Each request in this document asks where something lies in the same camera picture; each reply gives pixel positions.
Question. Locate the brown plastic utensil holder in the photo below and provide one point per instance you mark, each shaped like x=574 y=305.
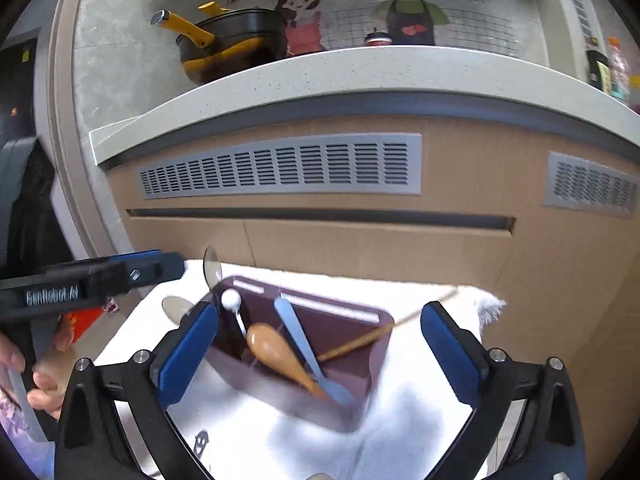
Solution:
x=260 y=385

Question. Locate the wooden counter cabinet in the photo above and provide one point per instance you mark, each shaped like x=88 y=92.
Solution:
x=450 y=240

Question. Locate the white textured towel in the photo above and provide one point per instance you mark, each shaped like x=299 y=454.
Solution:
x=400 y=410

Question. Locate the dark sauce bottle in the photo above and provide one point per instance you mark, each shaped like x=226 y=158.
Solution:
x=598 y=72

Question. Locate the small white spoon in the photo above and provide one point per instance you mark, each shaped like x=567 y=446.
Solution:
x=231 y=299

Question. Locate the white stone countertop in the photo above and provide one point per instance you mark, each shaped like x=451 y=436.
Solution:
x=350 y=77

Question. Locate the grey-blue plastic spoon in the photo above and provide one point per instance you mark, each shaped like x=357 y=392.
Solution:
x=295 y=332

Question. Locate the long grey vent grille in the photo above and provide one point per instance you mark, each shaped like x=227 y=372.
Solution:
x=280 y=167

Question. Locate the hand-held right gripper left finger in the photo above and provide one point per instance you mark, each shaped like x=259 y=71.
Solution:
x=187 y=355

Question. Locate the clear bottle orange cap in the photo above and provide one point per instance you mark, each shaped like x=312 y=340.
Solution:
x=619 y=67

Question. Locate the wooden spoon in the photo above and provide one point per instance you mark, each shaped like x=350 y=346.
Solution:
x=270 y=347

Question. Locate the floral purple clothing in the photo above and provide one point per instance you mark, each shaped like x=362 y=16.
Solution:
x=20 y=450

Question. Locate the small red jar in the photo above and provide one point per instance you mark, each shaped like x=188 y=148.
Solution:
x=378 y=39

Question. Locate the wooden chopstick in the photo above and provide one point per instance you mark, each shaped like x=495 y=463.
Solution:
x=360 y=342

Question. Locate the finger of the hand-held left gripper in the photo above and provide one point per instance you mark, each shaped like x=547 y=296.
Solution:
x=150 y=267

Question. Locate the dark mesh object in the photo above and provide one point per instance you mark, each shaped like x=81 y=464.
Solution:
x=27 y=210

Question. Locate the white wall vent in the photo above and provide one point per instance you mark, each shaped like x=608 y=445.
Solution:
x=580 y=15

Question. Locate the wooden door frame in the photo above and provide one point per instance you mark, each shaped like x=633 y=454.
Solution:
x=70 y=110

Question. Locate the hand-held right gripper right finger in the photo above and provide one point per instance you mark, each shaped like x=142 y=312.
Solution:
x=450 y=355

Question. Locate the person's left hand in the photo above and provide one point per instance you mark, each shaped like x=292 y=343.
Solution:
x=50 y=380

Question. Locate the short grey vent grille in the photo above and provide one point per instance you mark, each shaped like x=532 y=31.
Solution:
x=590 y=185

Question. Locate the red floor mat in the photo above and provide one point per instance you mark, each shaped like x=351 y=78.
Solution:
x=85 y=321

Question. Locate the cartoon wall sticker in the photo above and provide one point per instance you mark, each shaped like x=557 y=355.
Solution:
x=400 y=15

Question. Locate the metal spoon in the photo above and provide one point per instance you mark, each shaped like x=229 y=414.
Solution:
x=176 y=310
x=212 y=267

